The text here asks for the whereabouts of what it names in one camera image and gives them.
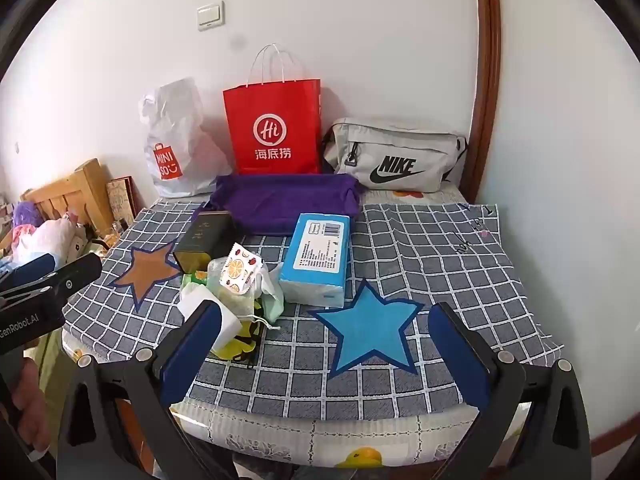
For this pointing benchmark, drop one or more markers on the person's left hand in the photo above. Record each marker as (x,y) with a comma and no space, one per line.
(30,400)

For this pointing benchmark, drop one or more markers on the blue tissue pack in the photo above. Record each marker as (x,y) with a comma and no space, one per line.
(315,255)

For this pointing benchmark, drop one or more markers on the grey waist bag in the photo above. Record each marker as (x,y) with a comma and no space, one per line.
(400,145)

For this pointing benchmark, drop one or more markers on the brown illustrated book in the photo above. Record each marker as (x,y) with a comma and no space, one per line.
(120,200)

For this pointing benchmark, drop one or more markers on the red paper bag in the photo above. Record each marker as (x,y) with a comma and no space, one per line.
(272,110)

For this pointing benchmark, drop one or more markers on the white plastic shopping bag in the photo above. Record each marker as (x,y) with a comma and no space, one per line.
(175,125)

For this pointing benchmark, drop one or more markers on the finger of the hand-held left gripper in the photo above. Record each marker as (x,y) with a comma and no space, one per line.
(30,267)
(75,275)

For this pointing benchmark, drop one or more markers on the wooden door frame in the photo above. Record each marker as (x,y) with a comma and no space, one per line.
(487,60)

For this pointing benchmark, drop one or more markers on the checked blanket with stars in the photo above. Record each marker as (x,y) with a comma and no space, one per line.
(400,260)

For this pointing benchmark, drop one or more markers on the purple plush toy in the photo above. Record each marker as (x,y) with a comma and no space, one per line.
(22,215)

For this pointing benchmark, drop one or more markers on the dark tin box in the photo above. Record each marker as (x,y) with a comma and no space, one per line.
(205,235)

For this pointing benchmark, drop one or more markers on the light green cloth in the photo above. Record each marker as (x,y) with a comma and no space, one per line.
(272,306)

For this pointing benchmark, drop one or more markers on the white plush toy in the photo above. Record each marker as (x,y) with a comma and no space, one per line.
(45,240)

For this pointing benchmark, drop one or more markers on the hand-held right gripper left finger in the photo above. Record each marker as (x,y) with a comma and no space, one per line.
(192,355)

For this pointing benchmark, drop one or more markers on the white light switch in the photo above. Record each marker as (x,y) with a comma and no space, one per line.
(210,16)

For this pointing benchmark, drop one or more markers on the yellow pouch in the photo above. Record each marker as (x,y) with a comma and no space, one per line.
(230,347)

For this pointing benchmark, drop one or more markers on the fruit print packet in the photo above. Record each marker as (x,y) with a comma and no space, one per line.
(240,270)

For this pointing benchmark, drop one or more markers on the wooden headboard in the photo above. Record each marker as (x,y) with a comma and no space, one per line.
(75,190)

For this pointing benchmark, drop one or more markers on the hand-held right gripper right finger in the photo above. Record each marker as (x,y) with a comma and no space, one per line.
(460,355)

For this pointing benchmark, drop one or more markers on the purple cloth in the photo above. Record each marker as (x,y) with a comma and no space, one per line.
(280,200)

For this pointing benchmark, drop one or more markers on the green wet wipes pack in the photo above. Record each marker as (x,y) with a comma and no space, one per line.
(217,272)

